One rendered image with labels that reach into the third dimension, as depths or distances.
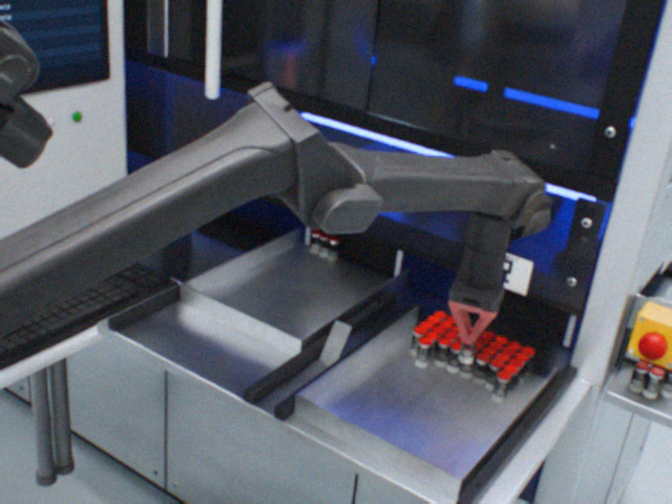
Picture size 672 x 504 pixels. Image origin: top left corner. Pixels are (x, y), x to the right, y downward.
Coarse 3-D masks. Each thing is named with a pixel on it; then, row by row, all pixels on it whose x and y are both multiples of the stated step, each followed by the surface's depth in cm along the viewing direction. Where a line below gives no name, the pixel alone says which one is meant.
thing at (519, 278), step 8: (512, 256) 126; (504, 264) 128; (520, 264) 126; (528, 264) 125; (512, 272) 127; (520, 272) 127; (528, 272) 126; (512, 280) 128; (520, 280) 127; (528, 280) 126; (512, 288) 128; (520, 288) 127
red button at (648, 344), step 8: (648, 336) 115; (656, 336) 114; (640, 344) 115; (648, 344) 115; (656, 344) 114; (664, 344) 114; (640, 352) 116; (648, 352) 115; (656, 352) 114; (664, 352) 114; (656, 360) 115
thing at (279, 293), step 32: (256, 256) 151; (288, 256) 156; (192, 288) 137; (224, 288) 142; (256, 288) 143; (288, 288) 144; (320, 288) 145; (352, 288) 147; (384, 288) 142; (224, 320) 131; (256, 320) 127; (288, 320) 134; (320, 320) 135; (288, 352) 125
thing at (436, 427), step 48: (384, 336) 128; (336, 384) 119; (384, 384) 120; (432, 384) 121; (528, 384) 124; (336, 432) 108; (384, 432) 110; (432, 432) 111; (480, 432) 112; (432, 480) 100
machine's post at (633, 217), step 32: (640, 96) 108; (640, 128) 109; (640, 160) 111; (640, 192) 112; (608, 224) 116; (640, 224) 113; (608, 256) 118; (640, 256) 115; (608, 288) 119; (608, 320) 121; (576, 352) 126; (608, 352) 122; (608, 384) 130; (576, 416) 129; (576, 448) 131; (544, 480) 137; (576, 480) 135
